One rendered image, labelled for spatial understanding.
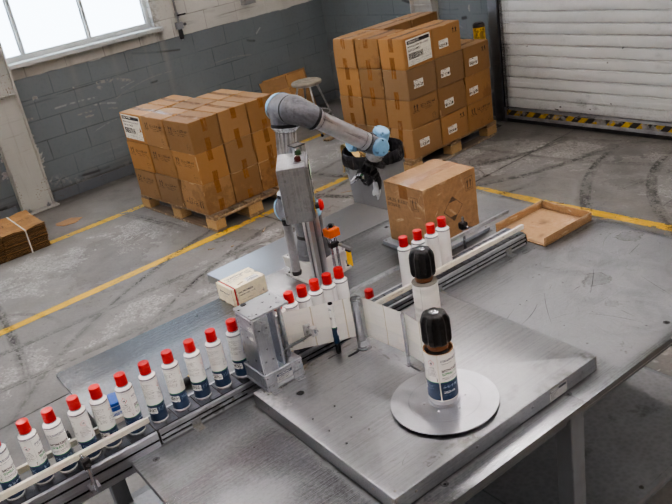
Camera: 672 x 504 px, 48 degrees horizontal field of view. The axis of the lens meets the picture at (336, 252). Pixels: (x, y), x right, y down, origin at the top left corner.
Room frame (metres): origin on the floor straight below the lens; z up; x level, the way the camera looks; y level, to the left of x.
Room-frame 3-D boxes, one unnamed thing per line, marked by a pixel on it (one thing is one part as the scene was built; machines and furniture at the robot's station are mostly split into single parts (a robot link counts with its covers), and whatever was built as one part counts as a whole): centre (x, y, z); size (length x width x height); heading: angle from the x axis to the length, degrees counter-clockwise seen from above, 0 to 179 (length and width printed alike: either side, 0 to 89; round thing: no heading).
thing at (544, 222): (2.91, -0.88, 0.85); 0.30 x 0.26 x 0.04; 123
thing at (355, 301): (2.13, -0.03, 0.97); 0.05 x 0.05 x 0.19
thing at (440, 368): (1.77, -0.23, 1.04); 0.09 x 0.09 x 0.29
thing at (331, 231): (2.40, -0.01, 1.05); 0.10 x 0.04 x 0.33; 33
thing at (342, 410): (1.92, -0.19, 0.86); 0.80 x 0.67 x 0.05; 123
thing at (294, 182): (2.38, 0.09, 1.38); 0.17 x 0.10 x 0.19; 178
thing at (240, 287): (2.77, 0.40, 0.87); 0.16 x 0.12 x 0.07; 125
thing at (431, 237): (2.56, -0.36, 0.98); 0.05 x 0.05 x 0.20
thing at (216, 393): (2.37, -0.05, 0.86); 1.65 x 0.08 x 0.04; 123
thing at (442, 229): (2.60, -0.41, 0.98); 0.05 x 0.05 x 0.20
